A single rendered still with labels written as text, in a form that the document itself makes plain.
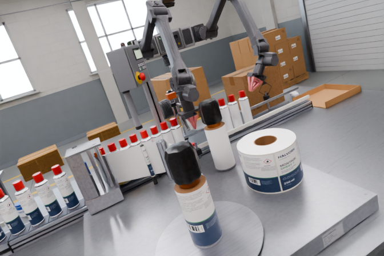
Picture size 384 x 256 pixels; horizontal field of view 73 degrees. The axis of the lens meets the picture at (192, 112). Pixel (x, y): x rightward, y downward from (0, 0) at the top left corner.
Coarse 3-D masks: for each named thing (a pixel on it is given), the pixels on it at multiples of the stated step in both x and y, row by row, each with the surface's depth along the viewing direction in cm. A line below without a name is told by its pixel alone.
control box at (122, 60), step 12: (120, 48) 115; (132, 48) 121; (108, 60) 118; (120, 60) 116; (132, 60) 119; (120, 72) 118; (132, 72) 117; (144, 72) 128; (120, 84) 120; (132, 84) 119
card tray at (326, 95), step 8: (320, 88) 181; (328, 88) 181; (336, 88) 175; (344, 88) 169; (352, 88) 164; (360, 88) 159; (304, 96) 177; (312, 96) 176; (320, 96) 172; (328, 96) 167; (336, 96) 163; (344, 96) 155; (320, 104) 158; (328, 104) 151
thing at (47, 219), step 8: (296, 104) 157; (280, 112) 152; (264, 120) 148; (248, 128) 143; (232, 136) 139; (128, 184) 121; (80, 200) 120; (64, 208) 117; (80, 208) 113; (48, 216) 114; (40, 224) 110; (24, 232) 107
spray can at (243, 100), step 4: (240, 92) 140; (244, 92) 141; (240, 96) 141; (244, 96) 141; (240, 100) 141; (244, 100) 140; (248, 100) 142; (240, 104) 143; (244, 104) 141; (248, 104) 142; (244, 108) 142; (248, 108) 142; (244, 112) 143; (248, 112) 142; (244, 116) 144; (248, 116) 143; (252, 116) 145; (244, 120) 145; (248, 120) 143
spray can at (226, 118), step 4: (220, 100) 136; (220, 104) 137; (224, 104) 137; (220, 108) 137; (224, 108) 136; (224, 112) 137; (228, 112) 138; (224, 116) 138; (228, 116) 138; (224, 120) 139; (228, 120) 138; (228, 124) 139; (232, 124) 141; (228, 128) 139; (232, 128) 140
